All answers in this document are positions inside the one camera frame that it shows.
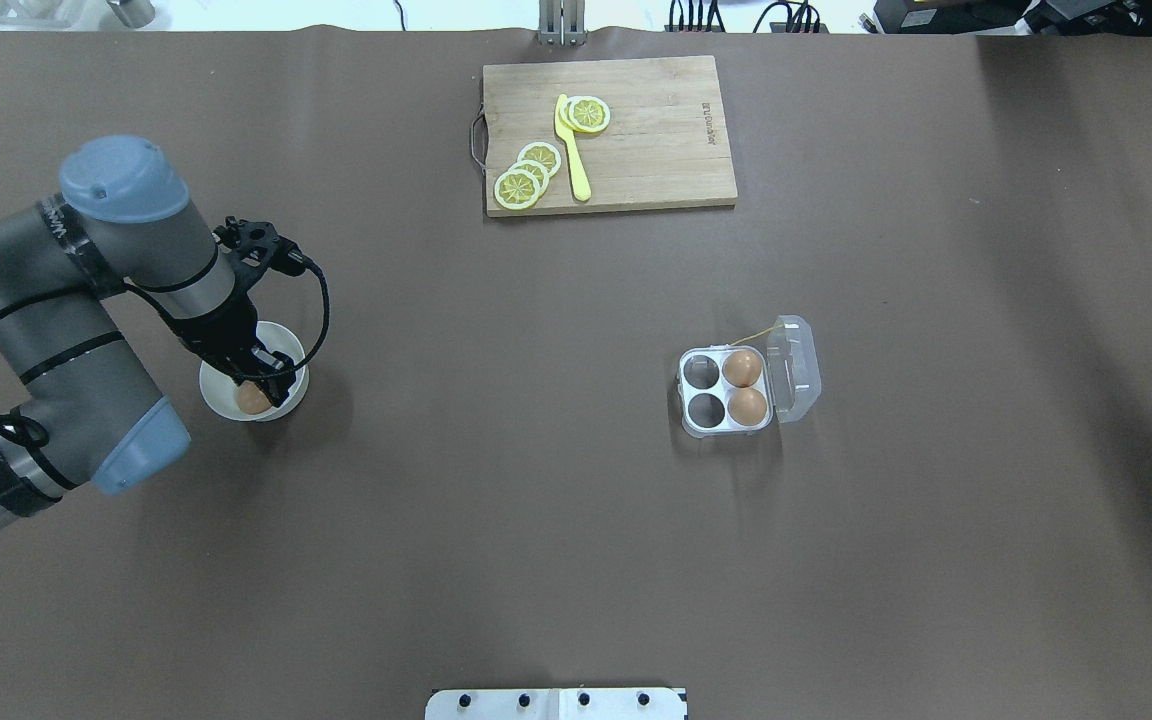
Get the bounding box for white bowl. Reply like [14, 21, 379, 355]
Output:
[198, 323, 310, 423]

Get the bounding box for clear plastic egg box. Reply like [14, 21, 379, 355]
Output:
[675, 314, 823, 439]

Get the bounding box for brown egg back right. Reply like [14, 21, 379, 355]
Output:
[727, 387, 770, 427]

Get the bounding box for aluminium frame post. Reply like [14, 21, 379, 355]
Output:
[538, 0, 588, 47]

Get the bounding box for black power strip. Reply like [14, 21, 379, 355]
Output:
[662, 1, 828, 35]

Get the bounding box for brown egg back left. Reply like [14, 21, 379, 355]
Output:
[722, 348, 764, 388]

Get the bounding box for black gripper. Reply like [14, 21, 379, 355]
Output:
[175, 290, 296, 407]

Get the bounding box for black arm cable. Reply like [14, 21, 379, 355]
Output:
[0, 252, 331, 450]

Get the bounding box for lemon slice single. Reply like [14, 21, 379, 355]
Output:
[563, 94, 611, 135]

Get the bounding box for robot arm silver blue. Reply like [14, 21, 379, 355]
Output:
[0, 135, 325, 530]

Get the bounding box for yellow plastic knife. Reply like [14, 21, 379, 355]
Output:
[553, 94, 593, 202]

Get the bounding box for brown egg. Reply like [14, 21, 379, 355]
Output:
[727, 387, 770, 427]
[722, 348, 764, 388]

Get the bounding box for brown egg carried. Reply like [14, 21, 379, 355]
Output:
[233, 381, 273, 416]

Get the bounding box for wooden cutting board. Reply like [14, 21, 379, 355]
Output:
[472, 55, 738, 218]

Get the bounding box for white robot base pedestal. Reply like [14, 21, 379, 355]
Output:
[424, 687, 690, 719]

